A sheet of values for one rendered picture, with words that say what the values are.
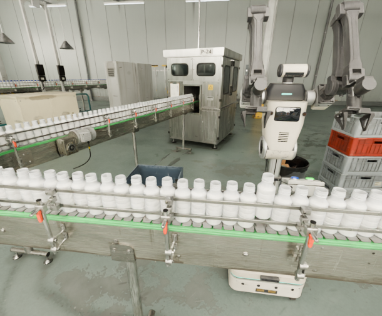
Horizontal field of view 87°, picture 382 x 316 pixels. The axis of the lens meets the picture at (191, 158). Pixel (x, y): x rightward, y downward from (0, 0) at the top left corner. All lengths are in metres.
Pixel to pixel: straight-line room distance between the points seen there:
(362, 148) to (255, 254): 2.34
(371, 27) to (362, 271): 14.17
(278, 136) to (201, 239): 0.85
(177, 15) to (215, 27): 2.13
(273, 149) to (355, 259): 0.73
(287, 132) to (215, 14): 11.84
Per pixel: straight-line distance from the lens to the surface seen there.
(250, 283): 1.74
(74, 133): 2.10
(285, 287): 1.80
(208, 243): 0.81
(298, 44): 13.38
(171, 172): 1.37
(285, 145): 1.41
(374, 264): 1.00
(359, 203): 0.86
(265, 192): 0.72
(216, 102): 4.27
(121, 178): 0.81
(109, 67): 6.75
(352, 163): 3.00
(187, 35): 12.91
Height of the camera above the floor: 1.51
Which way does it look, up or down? 22 degrees down
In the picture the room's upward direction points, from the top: straight up
